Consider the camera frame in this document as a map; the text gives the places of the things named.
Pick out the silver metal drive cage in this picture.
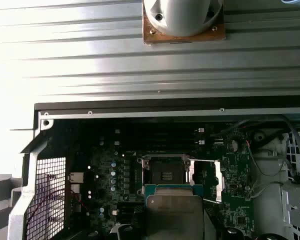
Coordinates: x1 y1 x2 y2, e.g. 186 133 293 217
249 117 300 240

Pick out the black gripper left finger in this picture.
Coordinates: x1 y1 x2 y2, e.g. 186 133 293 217
109 219 147 240

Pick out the silver CPU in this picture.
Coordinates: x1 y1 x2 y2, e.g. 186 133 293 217
144 183 205 240

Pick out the square brown base plate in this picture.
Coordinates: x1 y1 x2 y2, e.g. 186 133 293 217
141 4 227 46

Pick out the black RAM slot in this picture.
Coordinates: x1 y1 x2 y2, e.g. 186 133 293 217
114 146 206 152
114 140 206 147
114 134 206 141

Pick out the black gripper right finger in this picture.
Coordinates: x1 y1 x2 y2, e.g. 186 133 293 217
204 212 241 240

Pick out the black PC case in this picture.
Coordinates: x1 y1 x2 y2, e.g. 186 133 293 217
8 101 300 240

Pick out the CPU socket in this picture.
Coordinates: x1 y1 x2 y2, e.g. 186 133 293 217
136 152 194 196

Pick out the metal socket cover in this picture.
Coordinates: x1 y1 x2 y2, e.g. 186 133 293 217
186 158 226 205

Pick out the green motherboard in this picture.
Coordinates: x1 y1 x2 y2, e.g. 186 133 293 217
66 117 257 240

